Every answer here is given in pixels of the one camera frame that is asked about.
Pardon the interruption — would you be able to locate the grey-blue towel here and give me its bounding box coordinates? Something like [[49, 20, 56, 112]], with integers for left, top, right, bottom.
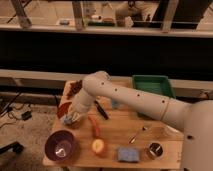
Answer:
[[64, 115, 74, 125]]

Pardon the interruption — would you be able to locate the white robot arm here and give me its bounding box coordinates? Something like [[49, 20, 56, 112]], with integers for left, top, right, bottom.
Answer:
[[65, 71, 213, 171]]

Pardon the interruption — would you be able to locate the red bowl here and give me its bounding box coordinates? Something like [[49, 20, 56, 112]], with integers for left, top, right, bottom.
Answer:
[[56, 102, 82, 129]]

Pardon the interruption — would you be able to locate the purple bowl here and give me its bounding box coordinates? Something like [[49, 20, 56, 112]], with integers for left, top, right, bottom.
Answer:
[[44, 130, 77, 162]]

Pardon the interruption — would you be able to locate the orange carrot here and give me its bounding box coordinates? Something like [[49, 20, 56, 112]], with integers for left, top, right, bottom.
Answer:
[[88, 116, 100, 138]]

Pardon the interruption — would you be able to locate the bunch of dark grapes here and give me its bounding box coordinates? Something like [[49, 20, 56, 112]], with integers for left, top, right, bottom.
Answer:
[[67, 80, 82, 98]]

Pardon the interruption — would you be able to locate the black chair base leg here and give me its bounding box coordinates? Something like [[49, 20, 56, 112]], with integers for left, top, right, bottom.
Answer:
[[0, 141, 24, 154]]

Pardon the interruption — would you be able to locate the metal spoon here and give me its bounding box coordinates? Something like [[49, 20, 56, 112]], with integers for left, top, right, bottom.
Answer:
[[129, 126, 149, 144]]

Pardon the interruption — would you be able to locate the blue sponge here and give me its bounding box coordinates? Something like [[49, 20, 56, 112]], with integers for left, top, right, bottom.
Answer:
[[117, 147, 139, 163]]

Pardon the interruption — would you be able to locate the metal cup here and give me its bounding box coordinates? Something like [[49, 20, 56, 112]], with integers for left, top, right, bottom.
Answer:
[[147, 142, 163, 160]]

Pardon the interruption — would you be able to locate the green plastic tray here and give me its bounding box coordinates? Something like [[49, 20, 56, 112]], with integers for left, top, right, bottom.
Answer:
[[132, 75, 175, 98]]

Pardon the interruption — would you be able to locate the person in background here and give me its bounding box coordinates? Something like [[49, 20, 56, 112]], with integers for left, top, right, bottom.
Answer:
[[114, 0, 154, 28]]

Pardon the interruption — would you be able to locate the black handled knife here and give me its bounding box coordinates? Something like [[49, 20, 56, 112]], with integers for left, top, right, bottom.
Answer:
[[94, 101, 109, 120]]

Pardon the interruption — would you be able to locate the black power adapter with cable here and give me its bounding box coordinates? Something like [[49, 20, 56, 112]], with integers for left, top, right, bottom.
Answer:
[[0, 103, 32, 129]]

